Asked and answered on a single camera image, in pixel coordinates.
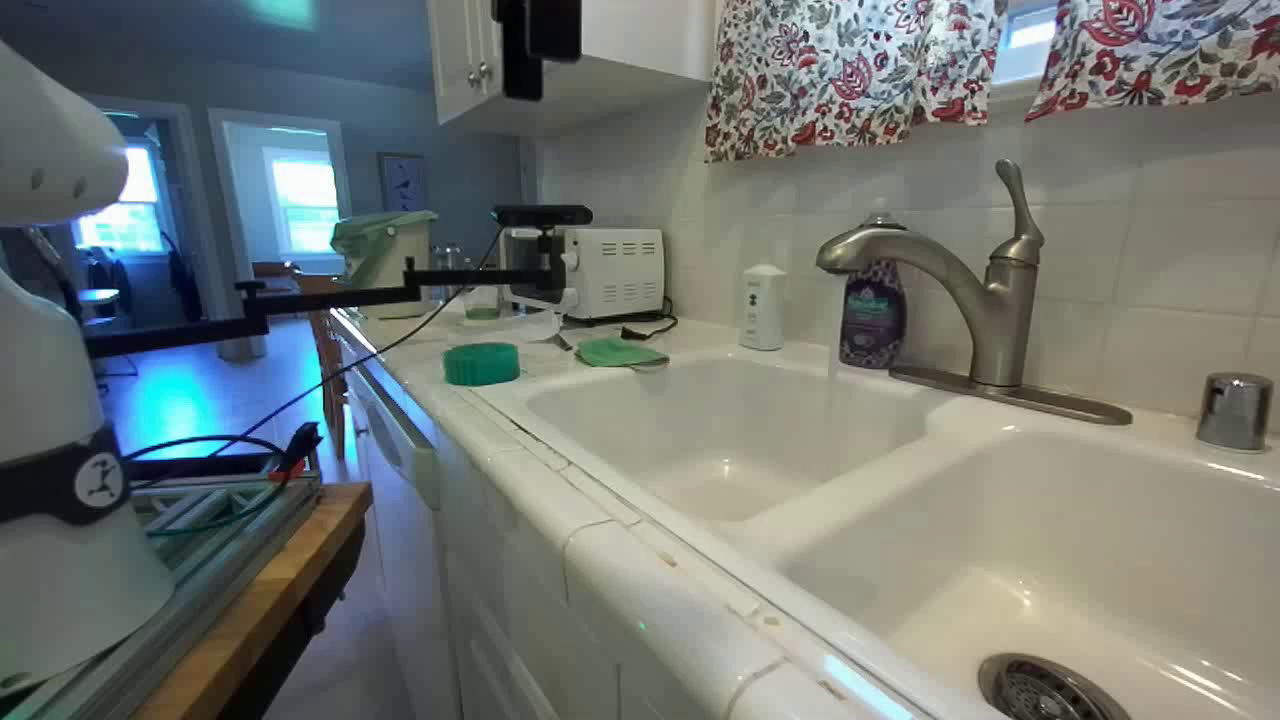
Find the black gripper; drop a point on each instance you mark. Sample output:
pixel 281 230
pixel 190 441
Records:
pixel 555 27

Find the brushed steel kitchen faucet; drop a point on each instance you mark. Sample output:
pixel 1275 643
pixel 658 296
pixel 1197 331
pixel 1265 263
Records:
pixel 993 307

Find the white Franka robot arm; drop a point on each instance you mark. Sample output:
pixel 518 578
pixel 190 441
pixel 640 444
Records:
pixel 52 572

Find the white toaster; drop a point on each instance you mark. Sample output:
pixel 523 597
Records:
pixel 615 275

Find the white glass door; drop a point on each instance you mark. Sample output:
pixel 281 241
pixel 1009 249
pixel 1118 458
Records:
pixel 284 195

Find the green cloth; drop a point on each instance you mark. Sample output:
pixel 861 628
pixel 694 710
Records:
pixel 480 366
pixel 620 355

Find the floral curtain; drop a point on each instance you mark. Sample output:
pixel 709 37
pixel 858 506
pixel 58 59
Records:
pixel 842 74
pixel 1161 52

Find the white soap dispenser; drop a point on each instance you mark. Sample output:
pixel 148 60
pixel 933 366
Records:
pixel 761 307

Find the white double sink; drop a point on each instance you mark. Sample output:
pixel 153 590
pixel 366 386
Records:
pixel 733 426

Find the purple dish soap bottle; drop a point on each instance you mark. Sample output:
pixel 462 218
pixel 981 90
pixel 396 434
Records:
pixel 874 326

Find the white base cabinet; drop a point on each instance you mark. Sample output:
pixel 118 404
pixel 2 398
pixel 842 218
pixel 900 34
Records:
pixel 506 603

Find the wooden table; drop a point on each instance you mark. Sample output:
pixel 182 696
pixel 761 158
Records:
pixel 273 592

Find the chrome air gap cap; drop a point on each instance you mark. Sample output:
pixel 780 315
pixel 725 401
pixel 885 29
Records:
pixel 1232 409

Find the metal sink drain strainer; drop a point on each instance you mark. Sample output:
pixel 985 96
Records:
pixel 1046 688

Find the white wall cabinet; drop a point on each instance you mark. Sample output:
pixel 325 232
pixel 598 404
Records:
pixel 627 46

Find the black stand camera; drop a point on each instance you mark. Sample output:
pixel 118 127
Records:
pixel 540 215

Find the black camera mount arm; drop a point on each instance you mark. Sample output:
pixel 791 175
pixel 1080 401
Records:
pixel 334 296

